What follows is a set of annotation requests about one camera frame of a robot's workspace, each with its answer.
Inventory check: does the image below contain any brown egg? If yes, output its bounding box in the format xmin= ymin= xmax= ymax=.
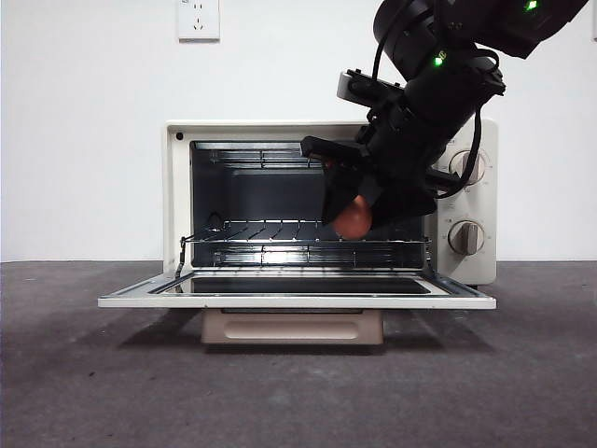
xmin=333 ymin=193 xmax=373 ymax=240

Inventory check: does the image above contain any glass oven door with handle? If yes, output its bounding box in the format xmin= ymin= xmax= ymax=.
xmin=97 ymin=269 xmax=498 ymax=346

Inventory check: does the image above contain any cream oven knob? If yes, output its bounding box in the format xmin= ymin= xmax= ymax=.
xmin=447 ymin=219 xmax=486 ymax=256
xmin=448 ymin=149 xmax=487 ymax=187

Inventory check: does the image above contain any metal oven heating element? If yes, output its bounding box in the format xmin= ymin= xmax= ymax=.
xmin=208 ymin=148 xmax=326 ymax=170

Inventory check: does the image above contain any cream Toshiba toaster oven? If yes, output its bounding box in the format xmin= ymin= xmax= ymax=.
xmin=162 ymin=119 xmax=498 ymax=287

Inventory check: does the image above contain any metal wire oven rack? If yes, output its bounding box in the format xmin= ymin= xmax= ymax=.
xmin=179 ymin=218 xmax=433 ymax=246

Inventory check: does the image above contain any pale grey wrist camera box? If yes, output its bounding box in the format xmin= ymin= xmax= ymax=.
xmin=336 ymin=68 xmax=410 ymax=103

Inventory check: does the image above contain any white wall socket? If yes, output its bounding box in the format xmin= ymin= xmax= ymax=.
xmin=176 ymin=0 xmax=220 ymax=43

